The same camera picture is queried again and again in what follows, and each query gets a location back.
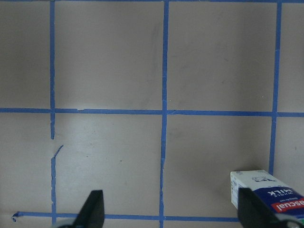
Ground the blue white milk carton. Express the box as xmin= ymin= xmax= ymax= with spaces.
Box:
xmin=230 ymin=170 xmax=304 ymax=219

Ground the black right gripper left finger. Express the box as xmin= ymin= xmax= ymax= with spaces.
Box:
xmin=71 ymin=190 xmax=105 ymax=228

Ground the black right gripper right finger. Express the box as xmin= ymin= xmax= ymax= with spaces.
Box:
xmin=237 ymin=188 xmax=288 ymax=228

